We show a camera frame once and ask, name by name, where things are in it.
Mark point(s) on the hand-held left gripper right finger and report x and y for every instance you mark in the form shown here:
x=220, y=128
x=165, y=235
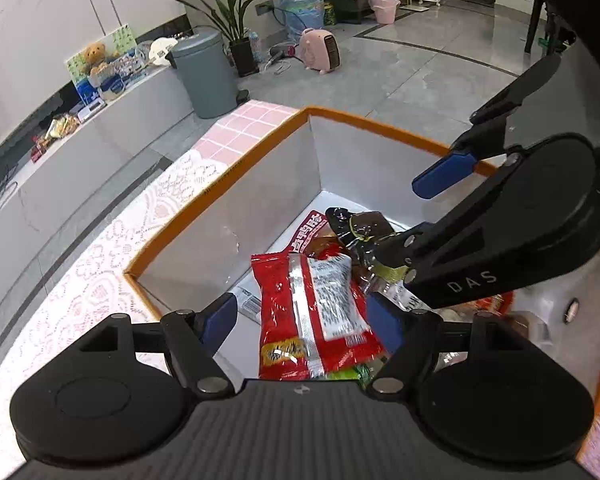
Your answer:
x=386, y=321

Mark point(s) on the long leaf plant black pot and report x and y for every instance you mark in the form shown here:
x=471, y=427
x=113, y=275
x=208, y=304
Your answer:
x=244, y=57

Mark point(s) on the dark brown snack packet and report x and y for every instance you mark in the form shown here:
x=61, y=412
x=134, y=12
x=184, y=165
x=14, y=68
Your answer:
x=365, y=222

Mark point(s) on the pink space heater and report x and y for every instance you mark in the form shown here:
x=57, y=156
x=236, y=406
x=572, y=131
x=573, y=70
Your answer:
x=320, y=50

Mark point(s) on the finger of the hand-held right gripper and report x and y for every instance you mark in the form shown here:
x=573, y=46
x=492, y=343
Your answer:
x=442, y=176
x=445, y=260

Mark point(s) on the blue box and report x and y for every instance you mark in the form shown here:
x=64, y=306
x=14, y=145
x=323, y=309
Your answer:
x=87, y=91

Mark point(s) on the wall power socket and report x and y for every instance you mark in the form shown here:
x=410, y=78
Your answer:
x=263, y=7

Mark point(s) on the white jar blue lid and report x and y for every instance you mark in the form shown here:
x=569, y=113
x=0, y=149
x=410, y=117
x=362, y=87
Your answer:
x=112, y=88

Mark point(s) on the large water bottle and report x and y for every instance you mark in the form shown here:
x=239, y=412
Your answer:
x=302, y=15

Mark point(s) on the green snack packet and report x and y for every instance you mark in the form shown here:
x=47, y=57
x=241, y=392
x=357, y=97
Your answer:
x=350, y=374

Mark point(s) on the grey marble tv console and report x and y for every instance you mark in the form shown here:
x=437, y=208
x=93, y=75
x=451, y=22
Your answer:
x=80, y=185

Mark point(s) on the fries print red snack bag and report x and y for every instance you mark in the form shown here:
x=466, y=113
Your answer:
x=280, y=310

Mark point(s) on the brown teddy bear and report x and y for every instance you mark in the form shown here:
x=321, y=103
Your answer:
x=95, y=57

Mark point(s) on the grey trash can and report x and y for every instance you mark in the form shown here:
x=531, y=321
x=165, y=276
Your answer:
x=205, y=75

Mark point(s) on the orange cardboard box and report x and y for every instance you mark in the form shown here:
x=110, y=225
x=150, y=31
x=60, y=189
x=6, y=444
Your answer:
x=280, y=185

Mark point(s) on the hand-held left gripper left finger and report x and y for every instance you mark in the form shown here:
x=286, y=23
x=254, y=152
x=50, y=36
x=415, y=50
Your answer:
x=220, y=321

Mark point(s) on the pink waste bin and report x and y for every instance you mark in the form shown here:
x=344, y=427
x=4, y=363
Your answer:
x=384, y=10

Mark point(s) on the pink checked tablecloth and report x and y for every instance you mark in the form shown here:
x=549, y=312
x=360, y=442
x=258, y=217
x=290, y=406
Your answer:
x=240, y=125

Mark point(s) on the snack packets on console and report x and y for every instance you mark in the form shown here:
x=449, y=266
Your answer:
x=60, y=127

